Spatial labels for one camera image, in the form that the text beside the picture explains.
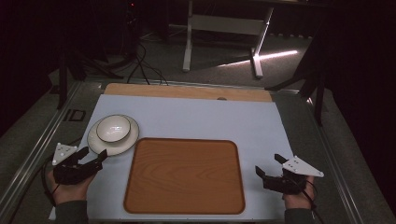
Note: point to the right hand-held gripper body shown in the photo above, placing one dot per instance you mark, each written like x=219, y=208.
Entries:
x=289, y=183

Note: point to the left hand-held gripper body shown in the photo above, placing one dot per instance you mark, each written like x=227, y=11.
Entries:
x=67, y=172

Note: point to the white plate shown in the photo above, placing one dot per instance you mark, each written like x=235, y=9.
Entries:
x=123, y=146

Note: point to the white bowl with dark rim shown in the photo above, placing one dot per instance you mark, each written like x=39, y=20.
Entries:
x=113, y=128

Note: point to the wooden tray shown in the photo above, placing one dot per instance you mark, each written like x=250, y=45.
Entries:
x=184, y=175

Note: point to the person's right hand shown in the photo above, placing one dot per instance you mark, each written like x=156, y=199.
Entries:
x=299, y=201

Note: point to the person's left hand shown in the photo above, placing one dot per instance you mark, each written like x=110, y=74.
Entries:
x=70, y=193

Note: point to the black metal stand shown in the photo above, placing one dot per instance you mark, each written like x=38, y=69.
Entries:
x=63, y=81
x=317, y=81

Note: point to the light blue table mat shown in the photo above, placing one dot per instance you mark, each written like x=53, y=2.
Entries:
x=199, y=118

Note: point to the black rectangular floor bracket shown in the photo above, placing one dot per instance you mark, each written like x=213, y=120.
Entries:
x=74, y=115

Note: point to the metal rail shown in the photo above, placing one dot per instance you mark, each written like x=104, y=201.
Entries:
x=34, y=149
x=334, y=161

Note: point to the white metal table frame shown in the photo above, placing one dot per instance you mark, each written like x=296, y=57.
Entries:
x=227, y=25

